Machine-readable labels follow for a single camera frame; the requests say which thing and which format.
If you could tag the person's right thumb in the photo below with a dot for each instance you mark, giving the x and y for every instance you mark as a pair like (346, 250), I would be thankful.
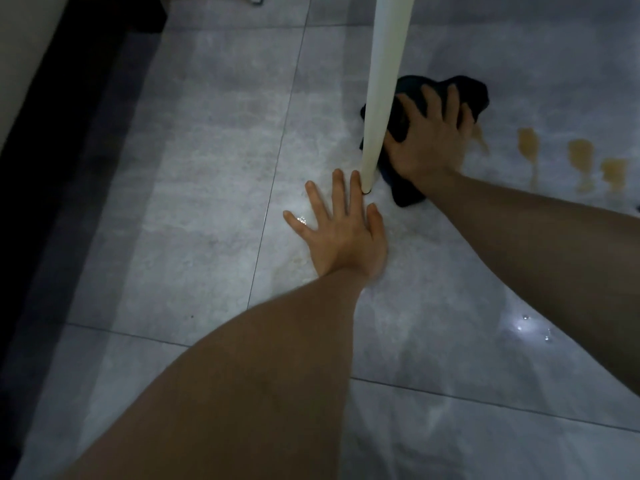
(391, 142)

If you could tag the person's right hand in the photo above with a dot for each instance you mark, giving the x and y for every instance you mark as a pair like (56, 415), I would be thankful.
(430, 144)

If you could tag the person's left forearm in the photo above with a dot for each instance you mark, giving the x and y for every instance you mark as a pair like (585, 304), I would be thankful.
(260, 374)

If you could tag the person's left little finger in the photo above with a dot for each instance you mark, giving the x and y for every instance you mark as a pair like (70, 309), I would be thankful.
(298, 220)

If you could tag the black furniture base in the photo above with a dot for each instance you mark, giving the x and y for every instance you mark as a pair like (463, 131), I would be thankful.
(60, 169)

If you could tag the white table leg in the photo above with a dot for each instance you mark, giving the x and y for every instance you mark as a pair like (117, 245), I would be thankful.
(382, 94)

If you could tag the person's left middle finger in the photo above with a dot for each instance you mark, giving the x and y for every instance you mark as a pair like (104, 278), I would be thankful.
(341, 192)

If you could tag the person's right little finger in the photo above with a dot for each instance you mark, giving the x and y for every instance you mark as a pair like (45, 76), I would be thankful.
(468, 119)

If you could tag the person's right forearm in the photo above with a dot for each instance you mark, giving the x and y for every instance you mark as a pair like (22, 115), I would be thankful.
(540, 244)

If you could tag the person's left hand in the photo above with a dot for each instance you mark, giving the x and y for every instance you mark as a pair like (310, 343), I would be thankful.
(345, 242)

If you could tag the person's left thumb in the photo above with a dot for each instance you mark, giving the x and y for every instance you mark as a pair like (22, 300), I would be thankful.
(375, 220)

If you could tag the beige furniture panel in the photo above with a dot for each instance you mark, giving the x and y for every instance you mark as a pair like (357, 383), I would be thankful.
(25, 59)

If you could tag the dark cleaning cloth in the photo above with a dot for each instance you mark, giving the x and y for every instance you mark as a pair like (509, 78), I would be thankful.
(475, 97)

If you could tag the person's right middle finger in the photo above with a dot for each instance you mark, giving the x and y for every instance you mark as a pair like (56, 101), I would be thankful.
(432, 102)

